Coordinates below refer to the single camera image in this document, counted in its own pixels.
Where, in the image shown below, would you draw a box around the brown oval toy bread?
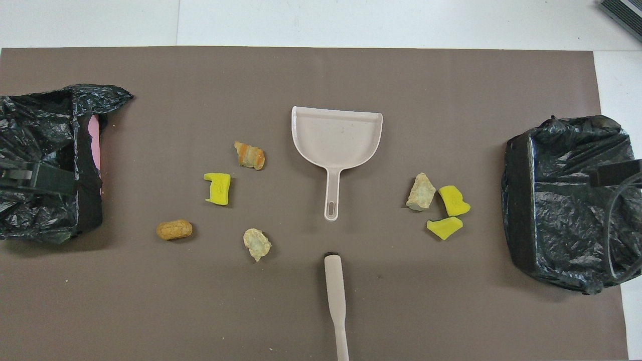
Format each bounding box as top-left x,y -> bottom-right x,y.
156,219 -> 193,241

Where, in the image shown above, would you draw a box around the curved yellow sponge piece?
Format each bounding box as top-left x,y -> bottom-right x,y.
438,186 -> 471,217

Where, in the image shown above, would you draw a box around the notched yellow sponge piece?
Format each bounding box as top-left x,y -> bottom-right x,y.
203,172 -> 232,206

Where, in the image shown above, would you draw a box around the wedge yellow sponge piece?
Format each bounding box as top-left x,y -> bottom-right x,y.
426,217 -> 464,241

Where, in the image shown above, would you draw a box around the toy croissant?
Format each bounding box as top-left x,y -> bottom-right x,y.
406,172 -> 437,212
234,141 -> 266,171

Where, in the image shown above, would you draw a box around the pale lumpy toy bread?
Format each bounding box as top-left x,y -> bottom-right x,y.
243,228 -> 272,262

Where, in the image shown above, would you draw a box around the beige plastic dustpan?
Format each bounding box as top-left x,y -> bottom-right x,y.
291,105 -> 384,222

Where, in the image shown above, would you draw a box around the beige hand brush black bristles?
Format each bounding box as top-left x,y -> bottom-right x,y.
324,252 -> 350,361

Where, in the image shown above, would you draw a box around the black plastic trash bag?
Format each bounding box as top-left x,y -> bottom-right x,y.
502,115 -> 642,295
0,84 -> 134,245

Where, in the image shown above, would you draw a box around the pink bin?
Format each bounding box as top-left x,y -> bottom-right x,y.
87,115 -> 103,196

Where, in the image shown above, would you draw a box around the dark ribbed panel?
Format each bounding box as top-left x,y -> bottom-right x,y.
599,0 -> 642,43

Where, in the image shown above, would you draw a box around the brown table mat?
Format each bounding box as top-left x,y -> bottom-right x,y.
0,46 -> 628,361

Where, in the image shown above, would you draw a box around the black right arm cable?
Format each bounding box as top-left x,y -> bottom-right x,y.
607,173 -> 642,282

